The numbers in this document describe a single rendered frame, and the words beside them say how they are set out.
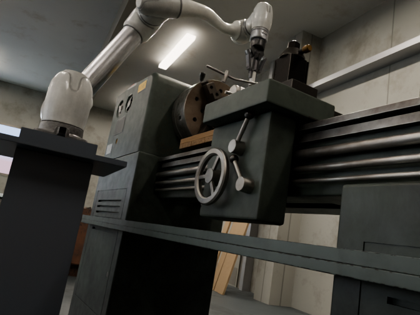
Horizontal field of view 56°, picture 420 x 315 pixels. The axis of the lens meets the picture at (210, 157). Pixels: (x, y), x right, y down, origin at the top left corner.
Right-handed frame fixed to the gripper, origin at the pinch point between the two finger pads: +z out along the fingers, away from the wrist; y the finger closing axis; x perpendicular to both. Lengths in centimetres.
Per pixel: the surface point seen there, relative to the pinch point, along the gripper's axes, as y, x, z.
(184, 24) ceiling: 63, 271, -177
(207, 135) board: -38, -35, 46
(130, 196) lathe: -45, 9, 69
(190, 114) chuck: -32.2, -6.3, 30.3
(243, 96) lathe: -50, -73, 45
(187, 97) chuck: -34.8, -6.3, 23.8
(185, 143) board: -38, -19, 47
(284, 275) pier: 191, 172, 101
